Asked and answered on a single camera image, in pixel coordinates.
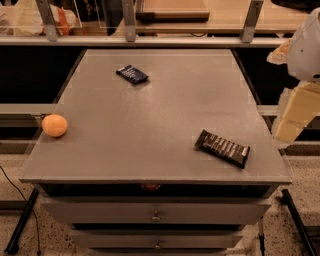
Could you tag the black left floor rail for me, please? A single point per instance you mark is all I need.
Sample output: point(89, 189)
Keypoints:
point(26, 208)

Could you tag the black right floor rail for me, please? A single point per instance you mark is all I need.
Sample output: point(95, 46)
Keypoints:
point(302, 229)

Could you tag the wooden board on shelf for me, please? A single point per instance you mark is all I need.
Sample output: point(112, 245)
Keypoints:
point(149, 11)

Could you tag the blue blueberry rxbar wrapper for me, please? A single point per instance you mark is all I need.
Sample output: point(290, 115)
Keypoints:
point(132, 74)

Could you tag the metal shelf rail frame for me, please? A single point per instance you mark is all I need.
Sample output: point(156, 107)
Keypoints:
point(232, 23)

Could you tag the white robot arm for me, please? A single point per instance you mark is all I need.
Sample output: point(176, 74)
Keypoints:
point(303, 59)

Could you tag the black floor rail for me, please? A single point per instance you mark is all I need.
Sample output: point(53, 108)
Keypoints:
point(302, 229)
point(26, 208)

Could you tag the upper drawer with knob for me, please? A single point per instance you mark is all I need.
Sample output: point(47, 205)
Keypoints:
point(233, 212)

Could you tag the drawer with knob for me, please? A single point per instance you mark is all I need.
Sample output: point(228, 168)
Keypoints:
point(156, 239)
point(233, 212)

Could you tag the dark chocolate rxbar wrapper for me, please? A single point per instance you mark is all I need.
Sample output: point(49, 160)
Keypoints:
point(223, 149)

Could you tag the orange fruit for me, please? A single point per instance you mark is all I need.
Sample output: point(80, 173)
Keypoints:
point(54, 125)

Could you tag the grey drawer cabinet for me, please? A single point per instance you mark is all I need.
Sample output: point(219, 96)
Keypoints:
point(136, 143)

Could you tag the lower drawer with knob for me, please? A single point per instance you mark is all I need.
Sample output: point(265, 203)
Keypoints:
point(156, 239)

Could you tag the white and orange bag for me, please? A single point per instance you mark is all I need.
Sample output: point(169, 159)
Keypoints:
point(27, 20)

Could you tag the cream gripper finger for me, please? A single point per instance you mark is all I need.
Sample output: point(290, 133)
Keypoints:
point(296, 108)
point(279, 55)

